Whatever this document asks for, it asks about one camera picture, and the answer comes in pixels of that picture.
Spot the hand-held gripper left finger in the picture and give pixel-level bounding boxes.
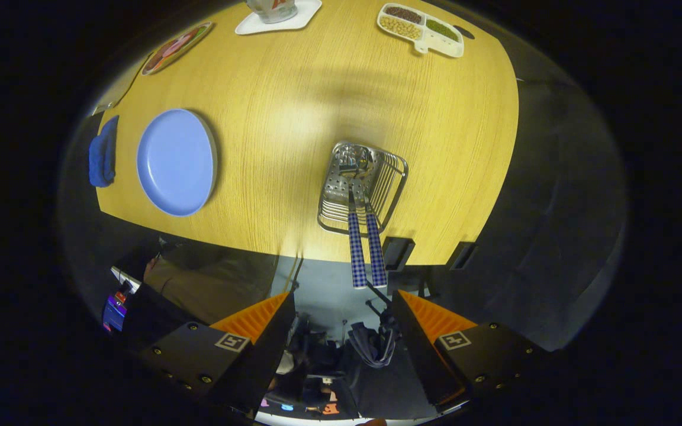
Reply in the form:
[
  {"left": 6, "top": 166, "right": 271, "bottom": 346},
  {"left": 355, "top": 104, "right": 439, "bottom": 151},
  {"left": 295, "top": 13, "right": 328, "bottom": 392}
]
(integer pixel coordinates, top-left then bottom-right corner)
[{"left": 140, "top": 291, "right": 297, "bottom": 418}]

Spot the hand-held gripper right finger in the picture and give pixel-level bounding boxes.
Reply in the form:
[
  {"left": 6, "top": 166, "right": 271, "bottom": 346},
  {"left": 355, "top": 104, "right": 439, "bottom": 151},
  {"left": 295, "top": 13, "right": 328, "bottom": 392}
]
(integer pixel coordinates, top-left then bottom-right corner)
[{"left": 391, "top": 289, "right": 549, "bottom": 415}]

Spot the fork with checked handle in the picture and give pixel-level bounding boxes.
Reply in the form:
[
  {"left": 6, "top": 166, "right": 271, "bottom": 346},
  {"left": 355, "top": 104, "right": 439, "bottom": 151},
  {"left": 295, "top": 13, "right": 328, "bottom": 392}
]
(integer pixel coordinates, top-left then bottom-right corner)
[{"left": 356, "top": 177, "right": 388, "bottom": 289}]

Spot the spoon with checked handle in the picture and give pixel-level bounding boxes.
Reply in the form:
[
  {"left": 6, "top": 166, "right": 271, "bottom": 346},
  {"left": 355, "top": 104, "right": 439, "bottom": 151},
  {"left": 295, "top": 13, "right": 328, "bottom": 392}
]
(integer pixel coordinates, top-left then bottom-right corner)
[{"left": 341, "top": 148, "right": 368, "bottom": 290}]

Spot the dark striped bag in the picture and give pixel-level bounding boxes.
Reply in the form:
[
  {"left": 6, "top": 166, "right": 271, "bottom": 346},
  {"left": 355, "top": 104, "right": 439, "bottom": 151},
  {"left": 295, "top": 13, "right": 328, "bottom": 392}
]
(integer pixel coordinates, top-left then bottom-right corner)
[{"left": 347, "top": 319, "right": 398, "bottom": 369}]

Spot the device with lit screen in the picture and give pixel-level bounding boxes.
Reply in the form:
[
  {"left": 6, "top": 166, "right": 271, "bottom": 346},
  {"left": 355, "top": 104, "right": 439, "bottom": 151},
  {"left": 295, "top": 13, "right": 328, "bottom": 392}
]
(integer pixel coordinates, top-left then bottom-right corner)
[{"left": 102, "top": 283, "right": 134, "bottom": 333}]

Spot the blue round plate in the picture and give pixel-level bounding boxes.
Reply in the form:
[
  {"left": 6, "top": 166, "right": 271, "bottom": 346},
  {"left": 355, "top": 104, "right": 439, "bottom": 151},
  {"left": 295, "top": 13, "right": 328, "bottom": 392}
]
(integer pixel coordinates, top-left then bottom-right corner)
[{"left": 136, "top": 108, "right": 218, "bottom": 217}]

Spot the blue folded cloth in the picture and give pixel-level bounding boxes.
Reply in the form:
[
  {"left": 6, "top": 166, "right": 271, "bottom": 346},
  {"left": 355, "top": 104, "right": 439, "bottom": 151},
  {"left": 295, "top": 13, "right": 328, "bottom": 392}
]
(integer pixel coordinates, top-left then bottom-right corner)
[{"left": 88, "top": 115, "right": 120, "bottom": 188}]

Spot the white toaster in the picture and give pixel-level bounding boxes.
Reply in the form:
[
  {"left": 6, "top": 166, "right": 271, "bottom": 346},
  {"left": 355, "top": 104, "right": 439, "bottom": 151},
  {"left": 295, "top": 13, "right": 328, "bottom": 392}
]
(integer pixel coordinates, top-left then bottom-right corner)
[{"left": 92, "top": 53, "right": 152, "bottom": 116}]

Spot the oval plate with colourful food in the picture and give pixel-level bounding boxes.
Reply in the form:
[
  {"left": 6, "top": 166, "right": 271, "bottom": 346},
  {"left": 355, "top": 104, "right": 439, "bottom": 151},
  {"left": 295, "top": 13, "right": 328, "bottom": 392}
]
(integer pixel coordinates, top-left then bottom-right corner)
[{"left": 141, "top": 21, "right": 215, "bottom": 76}]

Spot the white divided dish with beans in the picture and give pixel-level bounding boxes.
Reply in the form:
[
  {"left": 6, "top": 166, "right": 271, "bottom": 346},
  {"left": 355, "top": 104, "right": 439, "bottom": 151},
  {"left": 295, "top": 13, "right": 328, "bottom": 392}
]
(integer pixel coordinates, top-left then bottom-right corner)
[{"left": 377, "top": 3, "right": 465, "bottom": 59}]

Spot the white square coaster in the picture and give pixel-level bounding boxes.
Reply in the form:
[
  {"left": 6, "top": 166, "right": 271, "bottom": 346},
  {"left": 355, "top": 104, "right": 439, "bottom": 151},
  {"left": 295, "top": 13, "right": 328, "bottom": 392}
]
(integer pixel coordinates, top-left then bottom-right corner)
[{"left": 235, "top": 0, "right": 323, "bottom": 36}]

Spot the small white drink bottle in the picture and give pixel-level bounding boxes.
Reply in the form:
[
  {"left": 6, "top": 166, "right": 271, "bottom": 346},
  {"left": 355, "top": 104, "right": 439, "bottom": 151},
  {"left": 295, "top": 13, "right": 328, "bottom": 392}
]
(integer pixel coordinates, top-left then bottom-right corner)
[{"left": 246, "top": 0, "right": 298, "bottom": 24}]

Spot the black table bracket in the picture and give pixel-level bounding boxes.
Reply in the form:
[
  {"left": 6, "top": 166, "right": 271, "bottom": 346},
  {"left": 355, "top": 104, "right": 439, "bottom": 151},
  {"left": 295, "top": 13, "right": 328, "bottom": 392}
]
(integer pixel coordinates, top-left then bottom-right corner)
[
  {"left": 381, "top": 237, "right": 416, "bottom": 273},
  {"left": 446, "top": 241, "right": 477, "bottom": 271}
]

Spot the metal wire cutlery basket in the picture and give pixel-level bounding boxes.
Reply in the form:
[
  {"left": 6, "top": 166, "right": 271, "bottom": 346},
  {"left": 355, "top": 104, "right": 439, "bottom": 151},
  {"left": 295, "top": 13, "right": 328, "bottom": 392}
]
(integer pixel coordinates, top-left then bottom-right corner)
[{"left": 317, "top": 140, "right": 409, "bottom": 236}]

